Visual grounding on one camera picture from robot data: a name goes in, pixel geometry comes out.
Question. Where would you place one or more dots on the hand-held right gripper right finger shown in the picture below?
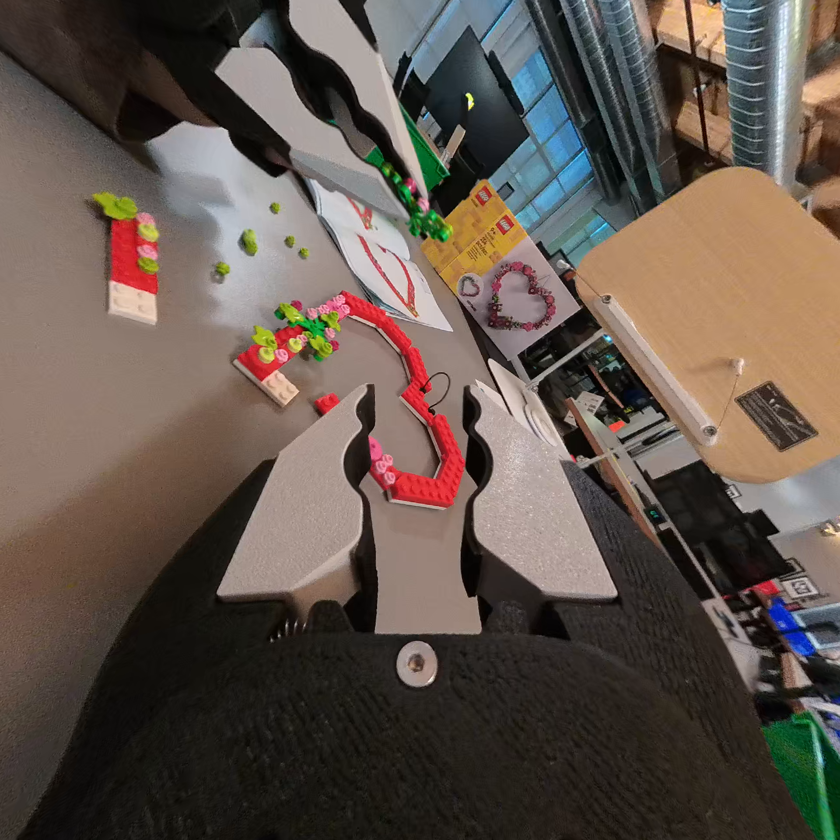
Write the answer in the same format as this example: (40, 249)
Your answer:
(531, 525)

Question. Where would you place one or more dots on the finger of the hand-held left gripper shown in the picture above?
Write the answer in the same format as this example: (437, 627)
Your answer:
(358, 59)
(308, 151)

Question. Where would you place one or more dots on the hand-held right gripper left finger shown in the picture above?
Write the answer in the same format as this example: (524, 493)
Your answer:
(302, 525)

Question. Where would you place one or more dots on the red lego heart frame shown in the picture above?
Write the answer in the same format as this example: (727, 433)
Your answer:
(426, 485)

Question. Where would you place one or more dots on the green lego plant cluster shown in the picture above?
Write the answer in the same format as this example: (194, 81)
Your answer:
(426, 226)

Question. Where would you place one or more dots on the short red lego strip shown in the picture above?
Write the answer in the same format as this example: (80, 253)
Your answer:
(131, 262)

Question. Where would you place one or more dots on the person's left forearm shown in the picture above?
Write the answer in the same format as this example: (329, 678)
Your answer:
(65, 65)

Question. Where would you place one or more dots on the lego instruction booklet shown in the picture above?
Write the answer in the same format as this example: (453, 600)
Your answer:
(348, 223)

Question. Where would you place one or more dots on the lime stacked lego studs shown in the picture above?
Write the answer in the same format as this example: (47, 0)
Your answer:
(249, 241)

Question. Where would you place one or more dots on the yellow lego box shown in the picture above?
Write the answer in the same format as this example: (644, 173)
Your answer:
(472, 243)

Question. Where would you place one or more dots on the white round puck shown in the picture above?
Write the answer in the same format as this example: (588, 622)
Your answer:
(541, 420)

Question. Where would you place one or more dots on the green plastic bin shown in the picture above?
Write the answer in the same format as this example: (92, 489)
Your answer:
(430, 167)
(797, 774)

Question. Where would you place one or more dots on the white rounded pad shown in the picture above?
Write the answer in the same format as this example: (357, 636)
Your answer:
(508, 387)

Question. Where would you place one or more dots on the white mounting bar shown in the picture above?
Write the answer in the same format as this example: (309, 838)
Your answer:
(649, 367)

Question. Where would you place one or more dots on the light wood board with label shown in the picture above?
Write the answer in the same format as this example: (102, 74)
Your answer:
(722, 275)

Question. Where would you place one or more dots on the silver ribbed duct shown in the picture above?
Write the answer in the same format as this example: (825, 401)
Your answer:
(630, 79)

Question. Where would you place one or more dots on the silver ventilation duct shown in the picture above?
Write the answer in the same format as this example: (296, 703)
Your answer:
(761, 85)

